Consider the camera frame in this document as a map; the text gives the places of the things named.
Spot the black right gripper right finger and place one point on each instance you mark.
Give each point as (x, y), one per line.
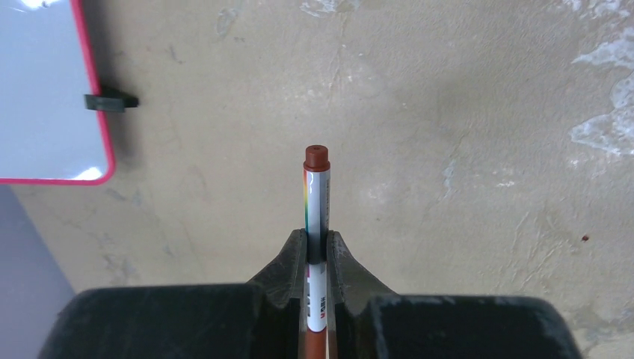
(369, 320)

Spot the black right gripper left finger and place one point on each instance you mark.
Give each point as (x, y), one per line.
(260, 318)

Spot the white whiteboard marker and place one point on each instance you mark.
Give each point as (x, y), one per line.
(316, 216)

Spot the red marker cap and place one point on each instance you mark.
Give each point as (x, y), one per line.
(316, 159)

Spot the pink framed whiteboard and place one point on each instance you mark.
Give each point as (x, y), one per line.
(48, 134)

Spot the black whiteboard clip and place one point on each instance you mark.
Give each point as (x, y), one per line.
(110, 100)

